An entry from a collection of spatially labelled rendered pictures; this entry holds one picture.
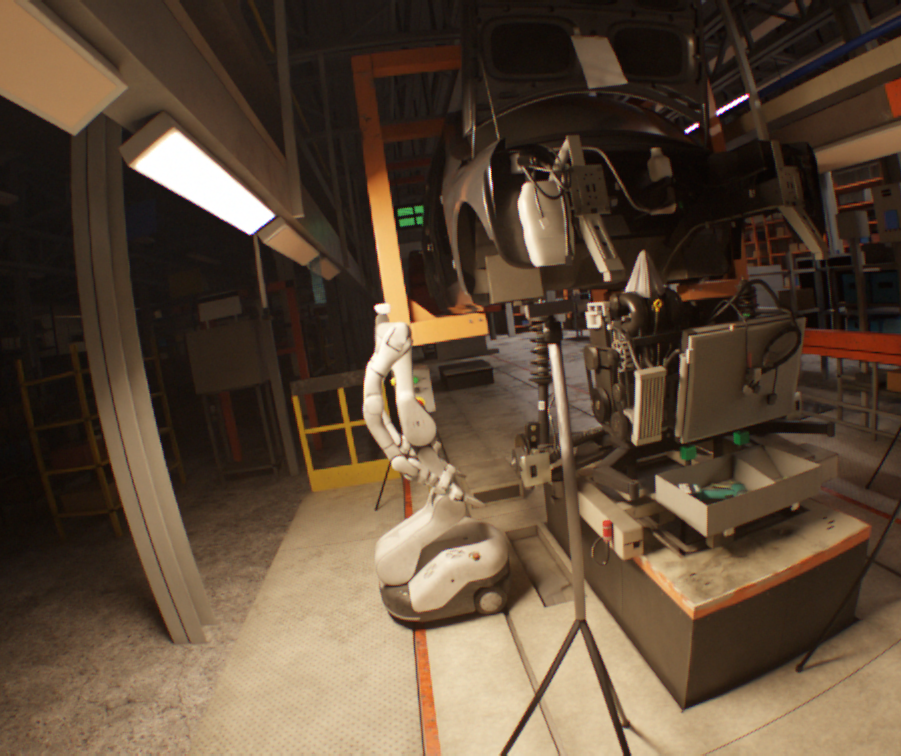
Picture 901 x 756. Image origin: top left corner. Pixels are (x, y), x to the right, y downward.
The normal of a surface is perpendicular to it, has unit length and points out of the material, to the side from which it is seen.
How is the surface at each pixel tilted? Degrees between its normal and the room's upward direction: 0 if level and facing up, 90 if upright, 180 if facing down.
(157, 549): 90
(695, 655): 90
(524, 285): 90
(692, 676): 90
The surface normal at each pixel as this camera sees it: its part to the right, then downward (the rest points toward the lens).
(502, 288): 0.11, 0.11
